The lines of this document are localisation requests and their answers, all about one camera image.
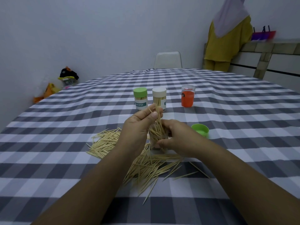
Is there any yellow orange plastic bag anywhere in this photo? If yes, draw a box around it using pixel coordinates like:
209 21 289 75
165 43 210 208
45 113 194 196
33 83 62 104

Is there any green-lidded toothpick jar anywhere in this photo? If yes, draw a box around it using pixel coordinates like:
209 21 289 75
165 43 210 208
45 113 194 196
133 87 148 111

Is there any green jar lid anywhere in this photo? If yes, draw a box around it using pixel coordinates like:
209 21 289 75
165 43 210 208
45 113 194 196
191 124 210 139

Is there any pile of loose toothpicks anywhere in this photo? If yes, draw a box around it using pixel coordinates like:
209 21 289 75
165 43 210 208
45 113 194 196
86 127 211 205

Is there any person's right forearm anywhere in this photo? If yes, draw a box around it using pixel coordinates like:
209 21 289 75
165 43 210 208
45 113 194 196
187 138 300 225

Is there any pink and purple bag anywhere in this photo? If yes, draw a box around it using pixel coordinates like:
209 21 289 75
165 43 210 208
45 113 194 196
251 25 276 41

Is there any black and orange bag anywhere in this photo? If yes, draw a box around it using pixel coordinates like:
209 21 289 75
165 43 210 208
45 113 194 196
58 66 79 88

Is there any white chair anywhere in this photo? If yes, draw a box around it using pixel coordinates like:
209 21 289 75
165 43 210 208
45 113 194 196
153 52 183 69

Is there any person's right hand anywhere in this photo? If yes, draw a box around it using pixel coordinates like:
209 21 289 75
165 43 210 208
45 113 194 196
156 119 209 159

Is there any person's left hand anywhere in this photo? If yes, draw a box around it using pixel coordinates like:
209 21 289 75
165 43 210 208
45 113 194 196
116 110 163 157

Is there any clear toothpick jar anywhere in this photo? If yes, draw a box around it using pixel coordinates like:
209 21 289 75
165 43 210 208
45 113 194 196
149 124 170 153

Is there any grey checked tablecloth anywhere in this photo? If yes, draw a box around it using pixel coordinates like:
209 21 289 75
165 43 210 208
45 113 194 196
0 68 300 225

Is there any person's left forearm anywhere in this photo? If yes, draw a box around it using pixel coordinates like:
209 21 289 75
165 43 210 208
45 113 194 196
30 145 139 225

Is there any bundle of toothpicks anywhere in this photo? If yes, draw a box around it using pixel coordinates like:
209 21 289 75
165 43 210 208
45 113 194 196
148 103 168 141

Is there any white-lidded toothpick jar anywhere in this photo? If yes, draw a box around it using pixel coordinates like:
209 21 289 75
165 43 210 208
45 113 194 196
152 87 167 112

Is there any clear jar with orange lid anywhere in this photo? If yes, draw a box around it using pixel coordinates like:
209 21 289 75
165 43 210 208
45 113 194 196
181 85 195 108

